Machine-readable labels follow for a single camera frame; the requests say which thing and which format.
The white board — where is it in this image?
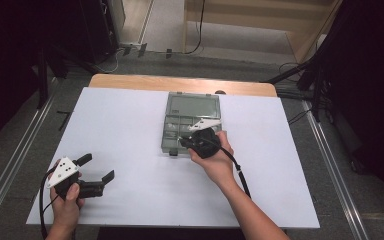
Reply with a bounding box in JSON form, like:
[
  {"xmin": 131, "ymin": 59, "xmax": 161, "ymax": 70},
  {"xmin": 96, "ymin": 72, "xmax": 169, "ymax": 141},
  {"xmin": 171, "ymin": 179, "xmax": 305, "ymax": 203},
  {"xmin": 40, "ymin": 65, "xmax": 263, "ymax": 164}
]
[{"xmin": 26, "ymin": 87, "xmax": 320, "ymax": 229}]

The white floor cable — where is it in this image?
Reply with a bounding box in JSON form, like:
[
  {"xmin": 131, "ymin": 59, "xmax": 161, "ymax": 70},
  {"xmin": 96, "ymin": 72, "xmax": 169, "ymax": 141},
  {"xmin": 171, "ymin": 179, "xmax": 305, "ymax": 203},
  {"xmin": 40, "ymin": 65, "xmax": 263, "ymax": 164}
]
[{"xmin": 94, "ymin": 49, "xmax": 123, "ymax": 74}]

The black hanging cable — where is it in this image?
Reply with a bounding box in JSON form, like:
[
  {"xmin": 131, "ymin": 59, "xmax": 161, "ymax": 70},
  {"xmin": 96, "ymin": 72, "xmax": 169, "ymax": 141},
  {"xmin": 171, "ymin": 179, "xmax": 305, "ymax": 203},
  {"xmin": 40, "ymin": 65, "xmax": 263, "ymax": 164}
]
[{"xmin": 183, "ymin": 0, "xmax": 206, "ymax": 55}]

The metal floor rail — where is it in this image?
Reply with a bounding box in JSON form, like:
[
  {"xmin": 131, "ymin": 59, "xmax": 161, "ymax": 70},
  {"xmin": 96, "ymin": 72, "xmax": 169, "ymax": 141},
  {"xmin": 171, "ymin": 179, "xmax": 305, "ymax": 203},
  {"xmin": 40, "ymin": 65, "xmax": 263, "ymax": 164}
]
[
  {"xmin": 300, "ymin": 99, "xmax": 370, "ymax": 240},
  {"xmin": 0, "ymin": 78, "xmax": 59, "ymax": 228}
]

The grey translucent compartment box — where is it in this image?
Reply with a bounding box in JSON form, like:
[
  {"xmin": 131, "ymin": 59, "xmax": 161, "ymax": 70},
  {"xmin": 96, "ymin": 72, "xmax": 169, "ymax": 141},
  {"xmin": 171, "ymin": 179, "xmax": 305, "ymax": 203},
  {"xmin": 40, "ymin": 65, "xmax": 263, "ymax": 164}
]
[{"xmin": 160, "ymin": 91, "xmax": 224, "ymax": 158}]

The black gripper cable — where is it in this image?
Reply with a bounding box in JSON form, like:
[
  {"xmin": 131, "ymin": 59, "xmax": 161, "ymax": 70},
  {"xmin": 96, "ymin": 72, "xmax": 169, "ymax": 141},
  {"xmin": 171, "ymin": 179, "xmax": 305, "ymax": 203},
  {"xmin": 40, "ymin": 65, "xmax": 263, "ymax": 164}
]
[
  {"xmin": 209, "ymin": 139, "xmax": 252, "ymax": 199},
  {"xmin": 39, "ymin": 166, "xmax": 61, "ymax": 240}
]

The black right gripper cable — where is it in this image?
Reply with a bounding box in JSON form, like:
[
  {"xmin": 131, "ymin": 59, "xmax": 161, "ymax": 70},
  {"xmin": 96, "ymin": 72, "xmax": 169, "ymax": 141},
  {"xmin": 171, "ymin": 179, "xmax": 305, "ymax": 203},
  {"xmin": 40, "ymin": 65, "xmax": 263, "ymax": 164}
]
[{"xmin": 209, "ymin": 139, "xmax": 252, "ymax": 199}]

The black tripod leg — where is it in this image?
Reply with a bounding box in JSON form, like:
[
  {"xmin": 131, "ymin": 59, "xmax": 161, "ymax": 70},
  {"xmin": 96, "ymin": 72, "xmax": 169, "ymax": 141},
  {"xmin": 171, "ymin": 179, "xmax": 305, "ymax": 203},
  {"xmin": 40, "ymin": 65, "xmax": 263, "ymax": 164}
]
[{"xmin": 260, "ymin": 58, "xmax": 318, "ymax": 85}]

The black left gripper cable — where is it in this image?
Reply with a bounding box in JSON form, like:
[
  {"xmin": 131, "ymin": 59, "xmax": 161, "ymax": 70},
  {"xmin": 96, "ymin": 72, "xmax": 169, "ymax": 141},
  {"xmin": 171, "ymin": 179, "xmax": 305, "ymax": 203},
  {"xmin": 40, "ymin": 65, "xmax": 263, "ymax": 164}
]
[{"xmin": 39, "ymin": 166, "xmax": 61, "ymax": 240}]

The person's right hand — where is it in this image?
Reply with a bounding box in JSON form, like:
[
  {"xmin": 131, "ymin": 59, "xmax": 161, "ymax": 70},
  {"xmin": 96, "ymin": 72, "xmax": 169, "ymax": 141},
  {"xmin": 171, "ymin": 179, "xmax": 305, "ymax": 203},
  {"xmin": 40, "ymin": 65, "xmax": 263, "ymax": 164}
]
[{"xmin": 188, "ymin": 129, "xmax": 236, "ymax": 188}]

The person's left hand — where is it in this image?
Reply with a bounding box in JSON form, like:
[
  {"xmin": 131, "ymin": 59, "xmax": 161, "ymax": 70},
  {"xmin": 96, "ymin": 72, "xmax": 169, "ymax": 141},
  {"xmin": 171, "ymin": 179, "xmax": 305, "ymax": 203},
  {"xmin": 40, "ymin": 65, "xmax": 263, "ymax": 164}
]
[{"xmin": 45, "ymin": 159, "xmax": 86, "ymax": 230}]

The black curtain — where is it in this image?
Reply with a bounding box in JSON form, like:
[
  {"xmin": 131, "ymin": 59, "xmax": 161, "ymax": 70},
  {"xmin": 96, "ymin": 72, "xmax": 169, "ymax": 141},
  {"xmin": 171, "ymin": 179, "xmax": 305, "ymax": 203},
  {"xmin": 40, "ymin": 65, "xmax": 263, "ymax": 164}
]
[
  {"xmin": 0, "ymin": 0, "xmax": 81, "ymax": 154},
  {"xmin": 323, "ymin": 0, "xmax": 384, "ymax": 214}
]

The black metal stand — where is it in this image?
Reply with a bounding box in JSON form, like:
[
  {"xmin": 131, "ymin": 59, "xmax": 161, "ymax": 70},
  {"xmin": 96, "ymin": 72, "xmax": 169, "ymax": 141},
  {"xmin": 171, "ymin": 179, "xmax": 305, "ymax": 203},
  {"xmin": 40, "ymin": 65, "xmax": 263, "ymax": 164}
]
[{"xmin": 308, "ymin": 61, "xmax": 324, "ymax": 123}]

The thin black floor cable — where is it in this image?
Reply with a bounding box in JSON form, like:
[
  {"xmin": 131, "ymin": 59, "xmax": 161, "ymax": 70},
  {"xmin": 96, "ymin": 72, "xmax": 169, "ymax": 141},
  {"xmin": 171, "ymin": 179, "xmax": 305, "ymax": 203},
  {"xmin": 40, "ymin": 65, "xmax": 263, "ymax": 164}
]
[{"xmin": 288, "ymin": 109, "xmax": 311, "ymax": 126}]

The black hex key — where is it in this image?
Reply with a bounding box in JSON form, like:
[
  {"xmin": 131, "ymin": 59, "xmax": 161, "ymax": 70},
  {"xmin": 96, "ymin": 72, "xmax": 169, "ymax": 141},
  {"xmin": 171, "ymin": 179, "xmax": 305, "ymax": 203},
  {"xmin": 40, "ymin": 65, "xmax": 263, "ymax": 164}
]
[{"xmin": 56, "ymin": 110, "xmax": 72, "ymax": 132}]

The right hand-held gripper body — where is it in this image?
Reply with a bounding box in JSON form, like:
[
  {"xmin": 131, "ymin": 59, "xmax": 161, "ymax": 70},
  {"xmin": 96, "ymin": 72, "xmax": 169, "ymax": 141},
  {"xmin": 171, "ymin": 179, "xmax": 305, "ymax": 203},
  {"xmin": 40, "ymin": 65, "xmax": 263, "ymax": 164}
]
[{"xmin": 188, "ymin": 118, "xmax": 222, "ymax": 160}]

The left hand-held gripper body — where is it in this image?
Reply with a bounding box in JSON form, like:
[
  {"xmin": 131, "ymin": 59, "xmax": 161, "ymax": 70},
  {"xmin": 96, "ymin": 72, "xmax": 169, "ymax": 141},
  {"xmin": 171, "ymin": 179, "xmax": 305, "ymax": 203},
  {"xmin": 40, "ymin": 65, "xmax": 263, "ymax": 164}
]
[{"xmin": 45, "ymin": 156, "xmax": 106, "ymax": 200}]

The black cabinet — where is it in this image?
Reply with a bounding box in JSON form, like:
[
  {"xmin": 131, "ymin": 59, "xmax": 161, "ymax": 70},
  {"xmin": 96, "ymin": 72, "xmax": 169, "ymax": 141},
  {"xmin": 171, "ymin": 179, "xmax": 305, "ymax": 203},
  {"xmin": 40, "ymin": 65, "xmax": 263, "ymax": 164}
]
[{"xmin": 78, "ymin": 0, "xmax": 119, "ymax": 65}]

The wooden table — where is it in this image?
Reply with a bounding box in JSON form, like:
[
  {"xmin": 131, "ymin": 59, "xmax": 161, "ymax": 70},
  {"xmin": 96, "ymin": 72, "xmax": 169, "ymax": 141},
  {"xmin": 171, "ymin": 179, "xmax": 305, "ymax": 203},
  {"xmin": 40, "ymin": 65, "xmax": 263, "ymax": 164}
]
[{"xmin": 89, "ymin": 73, "xmax": 278, "ymax": 98}]

